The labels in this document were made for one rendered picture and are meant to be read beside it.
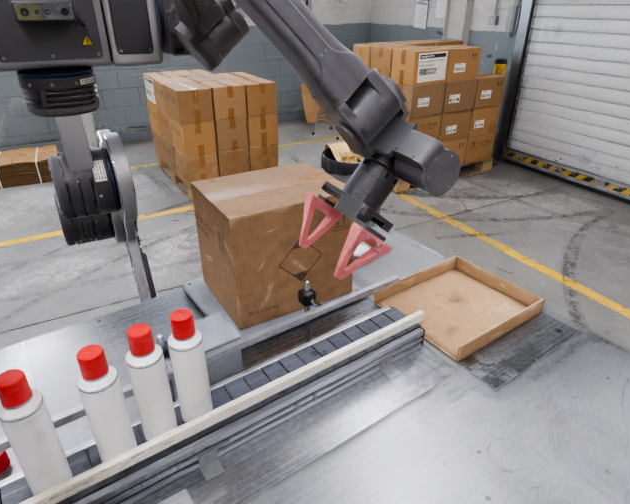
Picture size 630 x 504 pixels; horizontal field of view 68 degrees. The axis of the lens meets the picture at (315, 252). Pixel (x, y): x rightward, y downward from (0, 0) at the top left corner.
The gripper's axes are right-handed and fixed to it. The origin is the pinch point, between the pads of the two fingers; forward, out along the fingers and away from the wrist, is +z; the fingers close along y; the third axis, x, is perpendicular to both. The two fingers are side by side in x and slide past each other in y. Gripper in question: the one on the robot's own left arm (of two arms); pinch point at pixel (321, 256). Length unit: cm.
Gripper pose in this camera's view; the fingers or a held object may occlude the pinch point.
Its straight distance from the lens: 64.8
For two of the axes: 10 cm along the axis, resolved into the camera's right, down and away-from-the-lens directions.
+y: 5.0, 4.3, -7.5
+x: 6.7, 3.7, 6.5
